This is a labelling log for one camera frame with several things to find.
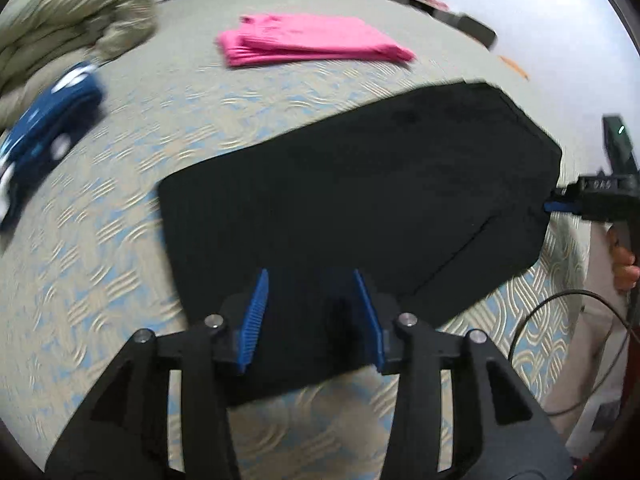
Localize black pants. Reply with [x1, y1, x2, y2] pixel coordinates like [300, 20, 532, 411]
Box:
[157, 82, 562, 406]

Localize right hand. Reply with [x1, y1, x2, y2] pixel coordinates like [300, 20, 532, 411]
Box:
[606, 226, 640, 294]

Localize round wooden side table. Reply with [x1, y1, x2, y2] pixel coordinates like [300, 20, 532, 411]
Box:
[499, 55, 529, 80]

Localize patterned green bedspread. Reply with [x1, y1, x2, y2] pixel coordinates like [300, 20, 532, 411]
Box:
[1, 0, 590, 479]

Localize dark grey chair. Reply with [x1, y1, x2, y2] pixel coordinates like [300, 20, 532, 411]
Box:
[452, 13, 497, 49]

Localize navy blue patterned garment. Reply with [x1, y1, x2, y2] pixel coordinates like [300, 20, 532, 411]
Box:
[1, 62, 104, 232]

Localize folded pink garment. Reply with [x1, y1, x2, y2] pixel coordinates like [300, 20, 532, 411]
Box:
[216, 13, 416, 67]

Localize olive green rolled duvet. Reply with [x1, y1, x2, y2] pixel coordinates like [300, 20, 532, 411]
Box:
[1, 0, 157, 130]

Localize black cable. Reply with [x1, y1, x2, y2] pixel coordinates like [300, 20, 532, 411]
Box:
[506, 288, 637, 418]

